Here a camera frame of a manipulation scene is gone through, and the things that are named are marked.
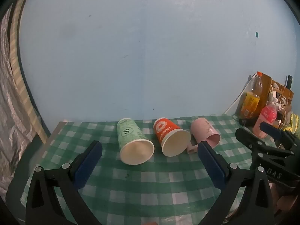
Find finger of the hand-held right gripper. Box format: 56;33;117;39
260;122;300;150
235;128;294;156

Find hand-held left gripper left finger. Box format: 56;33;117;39
25;141;104;225

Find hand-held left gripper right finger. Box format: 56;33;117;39
197;141;275;225

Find pink mug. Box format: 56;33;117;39
187;118;221;155

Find green printed paper cup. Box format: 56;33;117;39
117;118;155;165

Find orange paper cup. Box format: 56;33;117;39
153;117;191;157

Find person's right hand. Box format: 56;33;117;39
269;181;299;217

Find pink drink bottle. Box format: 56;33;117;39
253;98;278;139

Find yellow cloth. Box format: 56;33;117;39
281;114;300;134

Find yellow label drink bottle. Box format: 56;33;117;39
239;71;263;120

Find wooden desk rack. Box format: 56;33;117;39
258;73;294;122

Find green checked tablecloth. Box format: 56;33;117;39
21;115;279;225

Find silver quilted foil sheet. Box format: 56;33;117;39
0;5;39;197

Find wooden plank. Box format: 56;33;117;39
9;0;48;144

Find white cable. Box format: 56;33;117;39
224;75;252;115

